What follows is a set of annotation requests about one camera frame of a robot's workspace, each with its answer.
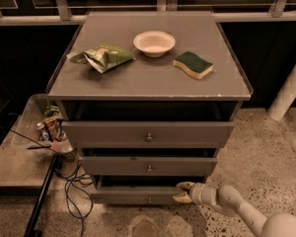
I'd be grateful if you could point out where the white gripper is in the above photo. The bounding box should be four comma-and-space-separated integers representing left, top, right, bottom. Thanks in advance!
173, 182, 217, 206

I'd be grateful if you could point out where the grey bottom drawer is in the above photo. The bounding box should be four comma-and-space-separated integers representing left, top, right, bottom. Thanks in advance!
90, 175, 208, 205

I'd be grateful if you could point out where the grey drawer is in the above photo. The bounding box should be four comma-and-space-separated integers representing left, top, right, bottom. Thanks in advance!
90, 175, 208, 205
81, 148, 217, 176
62, 121, 234, 148

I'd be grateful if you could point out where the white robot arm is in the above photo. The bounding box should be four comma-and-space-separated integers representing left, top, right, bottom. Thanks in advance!
173, 151, 296, 237

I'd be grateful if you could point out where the grey top drawer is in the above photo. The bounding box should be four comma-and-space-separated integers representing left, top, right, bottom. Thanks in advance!
62, 121, 234, 148

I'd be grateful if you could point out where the grey middle drawer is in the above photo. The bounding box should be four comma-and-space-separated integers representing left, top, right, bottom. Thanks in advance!
81, 148, 217, 176

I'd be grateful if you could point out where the grey drawer cabinet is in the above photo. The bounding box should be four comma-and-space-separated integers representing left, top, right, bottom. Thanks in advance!
45, 10, 254, 198

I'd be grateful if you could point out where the green yellow sponge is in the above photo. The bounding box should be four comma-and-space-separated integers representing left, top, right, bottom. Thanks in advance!
173, 51, 213, 79

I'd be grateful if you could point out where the brown snack packet in bin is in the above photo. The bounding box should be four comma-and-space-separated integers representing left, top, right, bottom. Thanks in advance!
43, 116, 66, 141

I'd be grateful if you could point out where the soda can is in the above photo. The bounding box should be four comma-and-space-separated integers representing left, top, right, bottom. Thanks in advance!
37, 122, 50, 141

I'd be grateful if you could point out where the white paper bowl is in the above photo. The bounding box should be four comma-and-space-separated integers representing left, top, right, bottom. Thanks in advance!
133, 31, 176, 57

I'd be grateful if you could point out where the green snack packet in bin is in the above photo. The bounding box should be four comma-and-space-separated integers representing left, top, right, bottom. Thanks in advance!
44, 105, 59, 118

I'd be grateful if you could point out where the black stand pole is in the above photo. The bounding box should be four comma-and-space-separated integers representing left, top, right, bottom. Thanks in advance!
24, 155, 59, 237

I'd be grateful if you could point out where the green chip bag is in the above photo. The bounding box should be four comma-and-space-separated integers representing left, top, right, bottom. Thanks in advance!
67, 44, 135, 74

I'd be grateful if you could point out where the clear plastic bin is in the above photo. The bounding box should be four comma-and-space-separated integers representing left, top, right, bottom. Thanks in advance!
12, 94, 73, 157

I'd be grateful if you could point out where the metal window railing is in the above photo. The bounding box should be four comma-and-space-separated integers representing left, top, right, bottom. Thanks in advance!
0, 0, 296, 27

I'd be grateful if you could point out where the blue cable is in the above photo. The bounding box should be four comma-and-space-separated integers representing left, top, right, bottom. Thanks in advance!
54, 151, 95, 237

